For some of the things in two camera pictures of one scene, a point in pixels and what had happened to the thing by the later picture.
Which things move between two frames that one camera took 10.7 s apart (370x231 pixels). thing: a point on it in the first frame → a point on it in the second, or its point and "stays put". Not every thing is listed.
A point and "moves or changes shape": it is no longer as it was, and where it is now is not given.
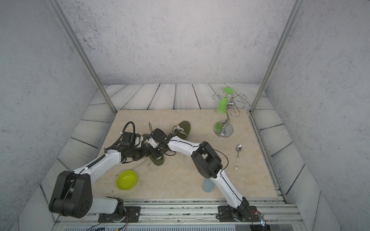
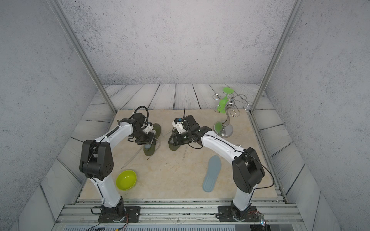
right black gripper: x=151 y=150 → x=177 y=140
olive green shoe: x=157 y=161 moves or changes shape
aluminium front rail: x=278 y=215 stays put
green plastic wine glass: x=223 y=102 stays put
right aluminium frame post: x=283 y=40 stays put
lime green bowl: x=126 y=179 stays put
